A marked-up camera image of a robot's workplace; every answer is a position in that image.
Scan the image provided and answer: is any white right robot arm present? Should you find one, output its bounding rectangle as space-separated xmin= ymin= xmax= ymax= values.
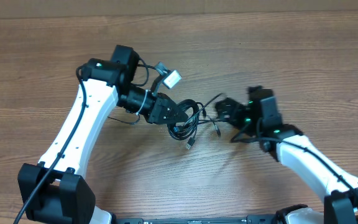
xmin=215 ymin=86 xmax=358 ymax=224

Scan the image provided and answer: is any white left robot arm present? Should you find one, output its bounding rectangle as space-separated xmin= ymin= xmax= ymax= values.
xmin=17 ymin=45 xmax=188 ymax=223

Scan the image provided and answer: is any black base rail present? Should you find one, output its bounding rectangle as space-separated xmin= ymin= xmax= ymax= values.
xmin=112 ymin=215 xmax=277 ymax=224

